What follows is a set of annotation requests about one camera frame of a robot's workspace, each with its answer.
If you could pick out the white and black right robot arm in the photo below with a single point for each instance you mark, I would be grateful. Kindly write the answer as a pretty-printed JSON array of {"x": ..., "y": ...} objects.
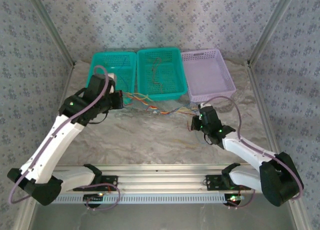
[{"x": 250, "y": 150}]

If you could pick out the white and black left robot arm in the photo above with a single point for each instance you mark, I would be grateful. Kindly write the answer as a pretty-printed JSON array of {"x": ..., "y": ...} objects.
[{"x": 50, "y": 145}]

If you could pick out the teal perforated plastic basket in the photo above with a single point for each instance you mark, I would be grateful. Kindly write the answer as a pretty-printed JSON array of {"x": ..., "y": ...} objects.
[
  {"x": 110, "y": 62},
  {"x": 170, "y": 75}
]

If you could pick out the aluminium side beam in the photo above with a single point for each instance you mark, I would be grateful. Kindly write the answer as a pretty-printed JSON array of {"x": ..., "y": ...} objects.
[
  {"x": 68, "y": 80},
  {"x": 263, "y": 102}
]

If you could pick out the lavender perforated plastic basket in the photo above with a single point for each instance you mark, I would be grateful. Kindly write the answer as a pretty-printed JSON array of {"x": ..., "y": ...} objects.
[{"x": 207, "y": 75}]

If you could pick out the small circuit board with LEDs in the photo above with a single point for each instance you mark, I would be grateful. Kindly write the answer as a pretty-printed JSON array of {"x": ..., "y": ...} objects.
[
  {"x": 235, "y": 199},
  {"x": 93, "y": 197}
]

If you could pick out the grey metal panel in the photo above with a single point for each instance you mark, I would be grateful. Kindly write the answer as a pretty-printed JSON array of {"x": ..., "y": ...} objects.
[{"x": 160, "y": 217}]

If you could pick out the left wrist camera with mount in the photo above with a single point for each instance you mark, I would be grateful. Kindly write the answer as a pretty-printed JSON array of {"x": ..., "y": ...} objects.
[{"x": 112, "y": 80}]

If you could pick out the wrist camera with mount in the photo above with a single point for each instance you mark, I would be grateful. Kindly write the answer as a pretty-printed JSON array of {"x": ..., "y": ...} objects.
[
  {"x": 206, "y": 105},
  {"x": 112, "y": 80}
]

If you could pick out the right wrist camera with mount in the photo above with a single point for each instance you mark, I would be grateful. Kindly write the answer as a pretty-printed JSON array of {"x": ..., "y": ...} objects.
[{"x": 206, "y": 105}]

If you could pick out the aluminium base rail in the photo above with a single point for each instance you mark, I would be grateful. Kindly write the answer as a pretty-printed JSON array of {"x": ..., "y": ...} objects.
[{"x": 160, "y": 180}]

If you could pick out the aluminium frame post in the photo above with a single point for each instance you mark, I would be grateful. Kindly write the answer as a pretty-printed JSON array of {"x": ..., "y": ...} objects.
[
  {"x": 271, "y": 27},
  {"x": 51, "y": 27}
]

